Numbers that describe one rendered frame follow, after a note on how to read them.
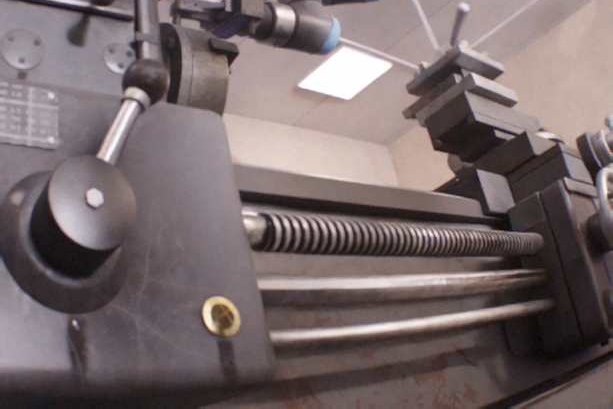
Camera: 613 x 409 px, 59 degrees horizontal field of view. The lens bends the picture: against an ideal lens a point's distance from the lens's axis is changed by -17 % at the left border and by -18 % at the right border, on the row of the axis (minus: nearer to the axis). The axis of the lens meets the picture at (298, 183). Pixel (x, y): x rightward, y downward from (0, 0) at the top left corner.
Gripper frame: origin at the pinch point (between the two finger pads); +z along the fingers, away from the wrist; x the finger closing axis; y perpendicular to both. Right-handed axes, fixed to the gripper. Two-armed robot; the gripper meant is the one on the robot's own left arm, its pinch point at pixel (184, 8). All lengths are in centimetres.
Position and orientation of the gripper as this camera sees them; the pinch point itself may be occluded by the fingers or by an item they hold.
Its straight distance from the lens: 114.4
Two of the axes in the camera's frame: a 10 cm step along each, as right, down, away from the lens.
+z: -7.9, -0.5, -6.1
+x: -6.1, 1.3, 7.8
